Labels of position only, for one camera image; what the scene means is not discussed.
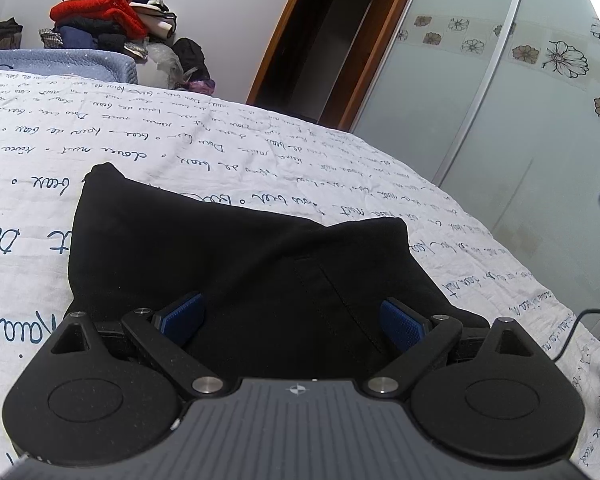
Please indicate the wooden door frame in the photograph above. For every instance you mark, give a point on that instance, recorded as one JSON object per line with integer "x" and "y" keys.
{"x": 280, "y": 50}

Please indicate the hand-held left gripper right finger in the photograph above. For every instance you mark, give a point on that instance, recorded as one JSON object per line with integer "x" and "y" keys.
{"x": 400, "y": 325}

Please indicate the white bed sheet with script print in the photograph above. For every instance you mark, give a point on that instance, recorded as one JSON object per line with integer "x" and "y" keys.
{"x": 45, "y": 125}

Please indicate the black pants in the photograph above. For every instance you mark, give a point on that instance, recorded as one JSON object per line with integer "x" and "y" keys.
{"x": 255, "y": 260}

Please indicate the white plastic bag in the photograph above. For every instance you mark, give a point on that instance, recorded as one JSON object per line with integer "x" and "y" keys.
{"x": 162, "y": 65}

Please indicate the pile of clothes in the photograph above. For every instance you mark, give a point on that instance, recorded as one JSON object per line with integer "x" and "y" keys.
{"x": 100, "y": 10}

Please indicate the black cloth bag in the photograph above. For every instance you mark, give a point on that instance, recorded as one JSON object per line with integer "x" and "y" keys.
{"x": 192, "y": 57}

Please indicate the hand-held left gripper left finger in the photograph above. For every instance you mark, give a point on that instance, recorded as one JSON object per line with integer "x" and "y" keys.
{"x": 182, "y": 315}

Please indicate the dark bag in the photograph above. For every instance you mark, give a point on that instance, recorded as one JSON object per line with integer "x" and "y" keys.
{"x": 2, "y": 32}

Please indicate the frosted flower print wardrobe door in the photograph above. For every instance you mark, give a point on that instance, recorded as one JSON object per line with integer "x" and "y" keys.
{"x": 505, "y": 125}

